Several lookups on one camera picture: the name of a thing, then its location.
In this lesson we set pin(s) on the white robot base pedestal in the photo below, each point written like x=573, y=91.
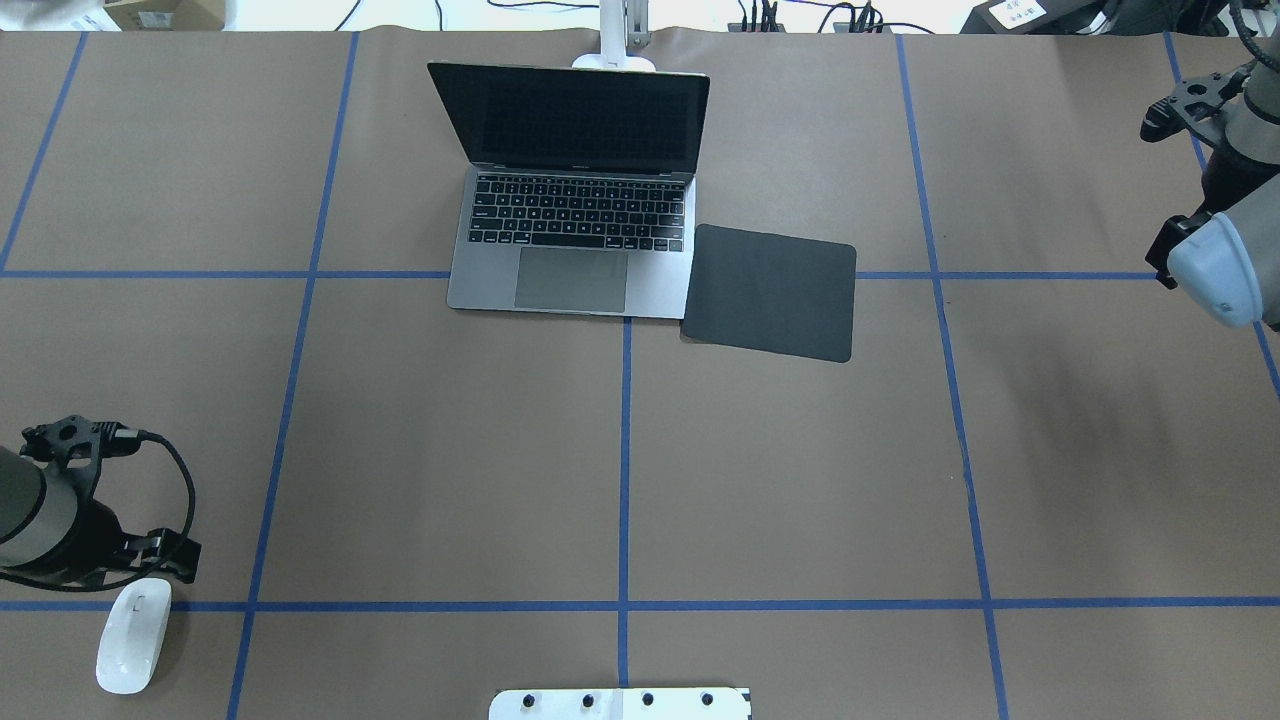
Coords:
x=623, y=703

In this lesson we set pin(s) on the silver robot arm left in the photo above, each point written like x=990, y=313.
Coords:
x=10, y=531

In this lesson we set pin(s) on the cardboard box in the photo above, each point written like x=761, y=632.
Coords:
x=167, y=16

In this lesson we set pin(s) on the grey laptop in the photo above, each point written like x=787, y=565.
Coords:
x=580, y=194

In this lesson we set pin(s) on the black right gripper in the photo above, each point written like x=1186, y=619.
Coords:
x=1226, y=181

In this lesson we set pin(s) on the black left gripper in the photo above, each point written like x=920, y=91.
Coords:
x=88, y=535

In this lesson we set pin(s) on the white computer mouse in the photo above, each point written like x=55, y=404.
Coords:
x=133, y=636

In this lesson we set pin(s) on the white desk lamp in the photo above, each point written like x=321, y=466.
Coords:
x=623, y=26

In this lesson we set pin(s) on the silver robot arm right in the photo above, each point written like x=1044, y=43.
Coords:
x=1225, y=255

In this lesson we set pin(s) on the black mouse pad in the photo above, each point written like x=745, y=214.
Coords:
x=771, y=292

